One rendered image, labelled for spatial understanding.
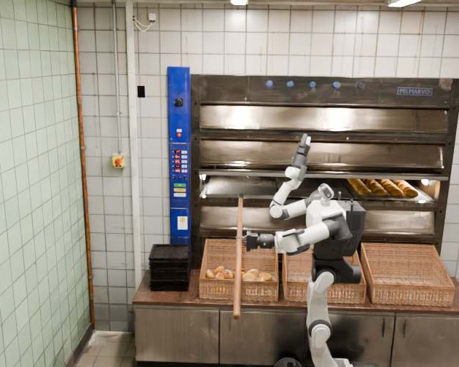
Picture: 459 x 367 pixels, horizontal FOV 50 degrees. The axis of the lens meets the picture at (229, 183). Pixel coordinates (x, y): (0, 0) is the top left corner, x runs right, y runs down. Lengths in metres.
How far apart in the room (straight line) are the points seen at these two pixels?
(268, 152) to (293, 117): 0.31
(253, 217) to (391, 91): 1.38
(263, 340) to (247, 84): 1.82
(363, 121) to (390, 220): 0.80
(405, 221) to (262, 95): 1.45
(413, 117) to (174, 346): 2.38
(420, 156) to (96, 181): 2.44
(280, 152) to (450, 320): 1.66
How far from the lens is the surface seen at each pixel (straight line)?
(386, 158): 3.84
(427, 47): 3.84
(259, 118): 3.66
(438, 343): 3.88
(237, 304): 2.17
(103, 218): 3.99
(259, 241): 2.85
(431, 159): 3.94
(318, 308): 3.11
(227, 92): 3.65
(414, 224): 4.04
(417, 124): 3.86
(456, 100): 3.94
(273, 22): 3.64
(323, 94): 3.69
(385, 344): 3.77
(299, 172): 3.11
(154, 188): 3.82
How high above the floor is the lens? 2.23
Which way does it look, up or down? 14 degrees down
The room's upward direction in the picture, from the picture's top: 1 degrees clockwise
